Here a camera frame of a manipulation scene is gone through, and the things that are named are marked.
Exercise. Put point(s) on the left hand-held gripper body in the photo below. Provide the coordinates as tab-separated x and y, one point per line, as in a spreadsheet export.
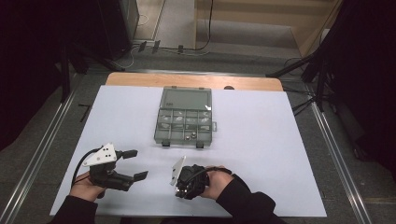
104	174

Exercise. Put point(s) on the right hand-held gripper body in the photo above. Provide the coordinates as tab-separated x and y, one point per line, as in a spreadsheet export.
191	182

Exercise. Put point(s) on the grey plastic compartment box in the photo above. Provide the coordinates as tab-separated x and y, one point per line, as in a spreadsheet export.
186	99

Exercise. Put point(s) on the person's right hand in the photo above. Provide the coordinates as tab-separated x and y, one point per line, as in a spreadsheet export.
218	183

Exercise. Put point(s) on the person's left hand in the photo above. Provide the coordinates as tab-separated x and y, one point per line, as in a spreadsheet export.
82	189

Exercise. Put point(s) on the cluster of pale small parts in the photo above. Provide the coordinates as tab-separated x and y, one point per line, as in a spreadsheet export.
179	118

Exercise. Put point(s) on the white table mat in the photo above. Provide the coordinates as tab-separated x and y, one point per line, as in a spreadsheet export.
264	130

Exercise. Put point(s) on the wooden table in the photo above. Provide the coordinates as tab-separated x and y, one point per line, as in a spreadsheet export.
186	81

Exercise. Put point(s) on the small dark round object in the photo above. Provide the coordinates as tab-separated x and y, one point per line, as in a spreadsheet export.
229	87

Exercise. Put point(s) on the small black floor plug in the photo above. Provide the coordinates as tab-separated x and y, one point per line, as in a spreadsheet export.
180	48

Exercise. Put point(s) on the black cabinet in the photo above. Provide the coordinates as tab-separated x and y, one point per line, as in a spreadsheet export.
115	28

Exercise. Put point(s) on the dark curtain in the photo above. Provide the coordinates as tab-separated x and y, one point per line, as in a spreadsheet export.
370	77
31	62

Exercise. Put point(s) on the black tripod stand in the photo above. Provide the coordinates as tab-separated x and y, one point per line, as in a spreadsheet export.
320	81

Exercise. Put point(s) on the beige wooden platform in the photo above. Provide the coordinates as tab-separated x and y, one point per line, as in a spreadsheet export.
264	15

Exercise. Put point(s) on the metal floor rail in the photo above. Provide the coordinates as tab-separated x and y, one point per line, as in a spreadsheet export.
339	161
40	155

